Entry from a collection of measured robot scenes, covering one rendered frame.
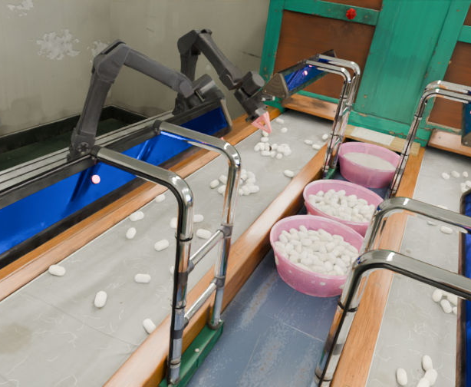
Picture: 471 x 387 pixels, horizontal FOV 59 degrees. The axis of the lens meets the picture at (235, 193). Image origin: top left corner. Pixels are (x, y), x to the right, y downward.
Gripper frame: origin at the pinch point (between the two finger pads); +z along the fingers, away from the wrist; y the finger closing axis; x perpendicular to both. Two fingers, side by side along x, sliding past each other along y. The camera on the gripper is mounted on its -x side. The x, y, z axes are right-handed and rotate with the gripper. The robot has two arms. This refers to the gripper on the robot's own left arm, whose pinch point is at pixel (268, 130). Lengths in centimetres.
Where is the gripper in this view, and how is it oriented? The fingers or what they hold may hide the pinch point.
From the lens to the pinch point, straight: 165.2
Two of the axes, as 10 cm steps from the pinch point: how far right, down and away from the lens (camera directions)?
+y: 4.4, -3.9, 8.1
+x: -6.7, 4.6, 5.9
